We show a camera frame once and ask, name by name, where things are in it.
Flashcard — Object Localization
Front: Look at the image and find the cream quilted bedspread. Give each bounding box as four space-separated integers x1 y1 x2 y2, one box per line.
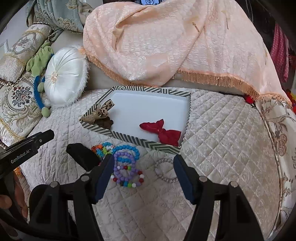
21 89 280 240

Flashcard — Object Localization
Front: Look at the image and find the green blue plastic bracelet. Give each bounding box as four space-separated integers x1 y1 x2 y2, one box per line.
91 141 115 161

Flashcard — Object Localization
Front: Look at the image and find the person's left hand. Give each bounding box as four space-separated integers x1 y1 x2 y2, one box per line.
1 171 28 240

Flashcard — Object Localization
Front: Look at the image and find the green plush toy blue band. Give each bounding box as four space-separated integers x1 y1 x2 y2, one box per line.
26 42 54 118

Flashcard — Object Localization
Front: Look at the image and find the pink polka dot garment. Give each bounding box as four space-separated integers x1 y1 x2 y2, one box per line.
270 23 289 83

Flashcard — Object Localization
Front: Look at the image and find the blue bead bracelet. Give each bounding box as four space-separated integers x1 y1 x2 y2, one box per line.
112 145 141 163

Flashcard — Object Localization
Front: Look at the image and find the teal damask pillow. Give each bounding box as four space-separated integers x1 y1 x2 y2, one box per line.
27 0 93 33

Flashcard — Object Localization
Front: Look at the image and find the embroidered beige floral pillow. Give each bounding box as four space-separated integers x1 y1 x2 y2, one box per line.
0 72 42 146

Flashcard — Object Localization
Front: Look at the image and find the red velvet bow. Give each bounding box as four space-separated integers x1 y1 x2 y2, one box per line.
139 119 181 146

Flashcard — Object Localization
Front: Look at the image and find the beige bolster pillow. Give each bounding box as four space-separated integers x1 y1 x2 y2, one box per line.
0 24 51 86

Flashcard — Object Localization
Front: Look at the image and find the floral bed skirt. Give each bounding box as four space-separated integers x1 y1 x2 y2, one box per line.
255 99 295 237

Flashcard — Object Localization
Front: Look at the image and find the purple bead bracelet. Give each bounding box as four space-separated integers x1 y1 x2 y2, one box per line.
112 151 145 188

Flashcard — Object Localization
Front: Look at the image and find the multicolour bead bracelet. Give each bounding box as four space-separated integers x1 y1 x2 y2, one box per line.
110 165 145 188

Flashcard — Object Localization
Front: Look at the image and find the leopard print hair bow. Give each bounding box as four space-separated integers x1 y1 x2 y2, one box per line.
81 99 114 124

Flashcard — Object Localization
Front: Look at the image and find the dark brown scrunchie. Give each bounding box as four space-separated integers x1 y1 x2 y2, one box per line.
94 117 113 130

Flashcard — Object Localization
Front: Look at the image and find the round white satin cushion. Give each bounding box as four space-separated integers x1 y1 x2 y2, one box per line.
44 46 89 108

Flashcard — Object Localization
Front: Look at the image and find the small red object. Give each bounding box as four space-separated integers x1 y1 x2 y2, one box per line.
243 94 254 105

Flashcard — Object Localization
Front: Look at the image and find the silver crystal bracelet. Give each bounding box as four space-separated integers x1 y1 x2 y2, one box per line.
154 158 179 183

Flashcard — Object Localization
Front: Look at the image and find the peach fringed blanket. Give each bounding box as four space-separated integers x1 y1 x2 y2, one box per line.
82 1 290 104

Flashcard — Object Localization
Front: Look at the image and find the striped green white tray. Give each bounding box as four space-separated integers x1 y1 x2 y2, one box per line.
79 86 191 155

